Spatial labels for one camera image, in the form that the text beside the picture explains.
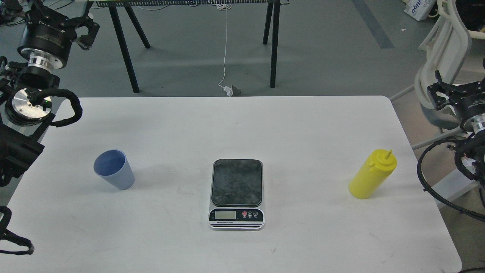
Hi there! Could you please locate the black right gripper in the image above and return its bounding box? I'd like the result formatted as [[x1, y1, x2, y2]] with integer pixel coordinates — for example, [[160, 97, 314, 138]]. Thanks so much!
[[427, 70, 485, 134]]

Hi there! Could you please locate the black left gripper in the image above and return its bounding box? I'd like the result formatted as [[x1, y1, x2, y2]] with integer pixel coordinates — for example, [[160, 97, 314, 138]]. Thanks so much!
[[17, 5, 99, 69]]

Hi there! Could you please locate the yellow squeeze bottle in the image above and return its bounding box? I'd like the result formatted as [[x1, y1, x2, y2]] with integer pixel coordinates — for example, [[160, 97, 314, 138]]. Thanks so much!
[[348, 149, 398, 200]]

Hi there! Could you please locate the blue plastic cup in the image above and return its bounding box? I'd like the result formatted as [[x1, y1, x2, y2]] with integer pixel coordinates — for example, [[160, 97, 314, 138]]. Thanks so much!
[[93, 150, 135, 190]]

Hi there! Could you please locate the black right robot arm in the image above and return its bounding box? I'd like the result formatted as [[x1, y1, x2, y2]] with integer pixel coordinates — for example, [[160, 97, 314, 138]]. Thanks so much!
[[417, 70, 485, 222]]

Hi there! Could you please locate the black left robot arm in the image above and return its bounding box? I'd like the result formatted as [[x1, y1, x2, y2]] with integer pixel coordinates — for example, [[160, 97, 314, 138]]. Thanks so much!
[[0, 0, 99, 187]]

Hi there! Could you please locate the digital kitchen scale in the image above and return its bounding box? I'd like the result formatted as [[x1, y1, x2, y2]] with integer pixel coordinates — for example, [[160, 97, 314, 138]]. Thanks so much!
[[208, 158, 266, 231]]

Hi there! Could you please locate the black trestle table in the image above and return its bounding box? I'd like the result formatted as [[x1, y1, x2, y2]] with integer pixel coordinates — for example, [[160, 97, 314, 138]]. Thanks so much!
[[83, 0, 290, 94]]

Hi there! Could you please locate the white office chair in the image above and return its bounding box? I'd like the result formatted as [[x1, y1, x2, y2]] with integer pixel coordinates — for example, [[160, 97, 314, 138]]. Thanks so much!
[[390, 0, 484, 150]]

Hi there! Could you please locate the white cardboard box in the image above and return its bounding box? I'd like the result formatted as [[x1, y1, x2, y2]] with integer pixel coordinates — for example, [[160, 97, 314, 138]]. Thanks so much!
[[403, 0, 437, 21]]

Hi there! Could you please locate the white hanging cable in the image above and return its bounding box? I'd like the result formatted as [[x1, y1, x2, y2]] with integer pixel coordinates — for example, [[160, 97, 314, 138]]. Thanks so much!
[[216, 3, 234, 97]]

